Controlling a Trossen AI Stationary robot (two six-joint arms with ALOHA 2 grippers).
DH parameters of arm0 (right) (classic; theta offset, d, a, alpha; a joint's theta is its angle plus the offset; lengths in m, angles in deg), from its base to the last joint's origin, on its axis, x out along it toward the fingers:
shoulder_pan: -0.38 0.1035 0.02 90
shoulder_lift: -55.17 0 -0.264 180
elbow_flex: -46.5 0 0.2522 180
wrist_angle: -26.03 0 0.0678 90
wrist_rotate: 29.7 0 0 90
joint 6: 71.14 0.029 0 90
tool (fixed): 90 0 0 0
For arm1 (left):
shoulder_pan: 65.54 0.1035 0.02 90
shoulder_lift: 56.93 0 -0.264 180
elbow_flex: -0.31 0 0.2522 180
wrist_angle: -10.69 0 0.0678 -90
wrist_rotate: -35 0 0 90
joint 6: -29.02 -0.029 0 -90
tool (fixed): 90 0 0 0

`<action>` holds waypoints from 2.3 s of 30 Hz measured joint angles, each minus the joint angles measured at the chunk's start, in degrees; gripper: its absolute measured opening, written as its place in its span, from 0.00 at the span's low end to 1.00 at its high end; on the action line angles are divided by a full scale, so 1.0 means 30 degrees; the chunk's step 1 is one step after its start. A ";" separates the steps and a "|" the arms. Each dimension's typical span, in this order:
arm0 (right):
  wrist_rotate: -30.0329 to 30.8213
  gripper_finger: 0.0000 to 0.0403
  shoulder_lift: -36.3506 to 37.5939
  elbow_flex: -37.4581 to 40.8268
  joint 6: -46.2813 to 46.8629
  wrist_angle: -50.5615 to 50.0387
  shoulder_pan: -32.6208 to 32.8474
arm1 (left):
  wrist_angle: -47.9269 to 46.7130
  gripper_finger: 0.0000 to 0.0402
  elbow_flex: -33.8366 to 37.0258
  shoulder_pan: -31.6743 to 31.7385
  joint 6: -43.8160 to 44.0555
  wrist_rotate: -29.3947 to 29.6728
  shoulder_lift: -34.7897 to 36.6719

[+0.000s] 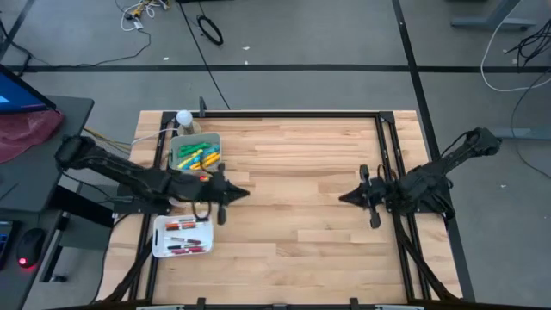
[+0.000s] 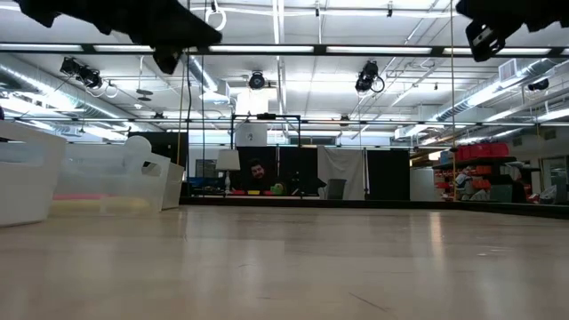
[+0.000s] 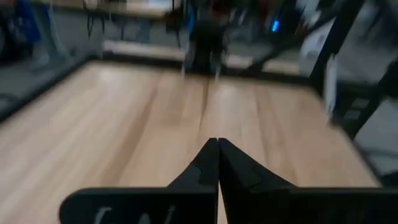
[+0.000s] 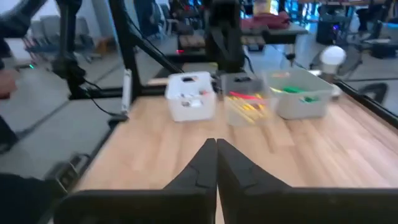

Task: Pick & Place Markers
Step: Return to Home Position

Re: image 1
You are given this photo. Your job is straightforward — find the translucent plastic bin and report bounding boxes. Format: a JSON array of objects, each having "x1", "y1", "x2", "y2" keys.
[{"x1": 165, "y1": 168, "x2": 228, "y2": 213}]

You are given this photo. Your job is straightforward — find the black computer keyboard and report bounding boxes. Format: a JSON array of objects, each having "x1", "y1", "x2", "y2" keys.
[{"x1": 0, "y1": 219, "x2": 15, "y2": 271}]

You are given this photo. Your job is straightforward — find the maroon thin dry-erase marker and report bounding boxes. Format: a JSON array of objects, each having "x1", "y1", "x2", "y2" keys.
[{"x1": 170, "y1": 246, "x2": 208, "y2": 256}]

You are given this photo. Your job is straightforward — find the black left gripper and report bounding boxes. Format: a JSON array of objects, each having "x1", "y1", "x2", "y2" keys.
[{"x1": 171, "y1": 161, "x2": 251, "y2": 226}]

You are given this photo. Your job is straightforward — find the white yellow cable bundle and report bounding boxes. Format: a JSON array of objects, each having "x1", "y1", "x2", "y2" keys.
[{"x1": 114, "y1": 0, "x2": 171, "y2": 33}]

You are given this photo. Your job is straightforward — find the red cloth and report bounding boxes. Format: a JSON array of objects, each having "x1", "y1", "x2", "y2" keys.
[{"x1": 0, "y1": 108, "x2": 66, "y2": 164}]

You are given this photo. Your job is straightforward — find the black computer mouse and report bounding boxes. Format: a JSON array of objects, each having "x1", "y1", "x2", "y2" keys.
[{"x1": 15, "y1": 226, "x2": 47, "y2": 275}]

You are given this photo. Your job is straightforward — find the white plastic bin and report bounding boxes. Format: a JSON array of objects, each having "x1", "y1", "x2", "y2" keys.
[{"x1": 152, "y1": 213, "x2": 214, "y2": 259}]

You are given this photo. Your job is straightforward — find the yellow green wire bundle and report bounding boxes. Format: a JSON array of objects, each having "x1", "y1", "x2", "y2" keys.
[{"x1": 83, "y1": 126, "x2": 133, "y2": 152}]

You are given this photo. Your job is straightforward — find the black metal table frame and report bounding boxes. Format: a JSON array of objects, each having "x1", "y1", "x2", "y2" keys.
[{"x1": 101, "y1": 109, "x2": 477, "y2": 310}]

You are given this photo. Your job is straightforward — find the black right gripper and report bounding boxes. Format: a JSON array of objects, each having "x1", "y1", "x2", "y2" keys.
[{"x1": 337, "y1": 163, "x2": 399, "y2": 230}]

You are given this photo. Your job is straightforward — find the white bulb cord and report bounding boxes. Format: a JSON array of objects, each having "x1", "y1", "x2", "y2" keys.
[{"x1": 131, "y1": 127, "x2": 180, "y2": 146}]

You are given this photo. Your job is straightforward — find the computer monitor blue screen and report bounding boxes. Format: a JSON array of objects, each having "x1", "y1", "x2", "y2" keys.
[{"x1": 0, "y1": 63, "x2": 58, "y2": 115}]

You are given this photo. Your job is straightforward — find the metal bulb socket base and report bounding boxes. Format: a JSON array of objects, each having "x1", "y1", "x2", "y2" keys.
[{"x1": 177, "y1": 120, "x2": 202, "y2": 134}]

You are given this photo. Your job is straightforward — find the black cable coil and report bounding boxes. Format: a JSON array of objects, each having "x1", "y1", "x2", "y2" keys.
[{"x1": 196, "y1": 14, "x2": 225, "y2": 47}]

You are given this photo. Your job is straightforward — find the brown thin dry-erase marker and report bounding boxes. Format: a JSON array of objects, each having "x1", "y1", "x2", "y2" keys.
[{"x1": 164, "y1": 235, "x2": 203, "y2": 245}]

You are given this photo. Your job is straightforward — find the grey desk leg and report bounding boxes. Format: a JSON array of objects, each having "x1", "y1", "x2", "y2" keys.
[{"x1": 450, "y1": 0, "x2": 538, "y2": 32}]

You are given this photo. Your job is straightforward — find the black tangled cables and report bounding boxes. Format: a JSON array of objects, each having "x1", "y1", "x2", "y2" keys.
[{"x1": 504, "y1": 17, "x2": 551, "y2": 73}]

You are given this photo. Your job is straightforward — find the white floor cable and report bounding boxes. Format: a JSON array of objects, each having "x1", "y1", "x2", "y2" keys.
[{"x1": 480, "y1": 0, "x2": 551, "y2": 93}]

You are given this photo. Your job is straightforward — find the black office desk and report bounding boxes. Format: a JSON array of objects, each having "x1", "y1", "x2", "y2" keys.
[{"x1": 0, "y1": 95, "x2": 116, "y2": 310}]

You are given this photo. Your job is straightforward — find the grey desk foot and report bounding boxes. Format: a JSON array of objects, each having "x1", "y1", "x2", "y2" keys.
[{"x1": 490, "y1": 126, "x2": 551, "y2": 141}]

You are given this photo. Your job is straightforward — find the grey plastic bin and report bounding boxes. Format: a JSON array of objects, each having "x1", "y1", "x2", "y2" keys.
[{"x1": 166, "y1": 131, "x2": 222, "y2": 172}]

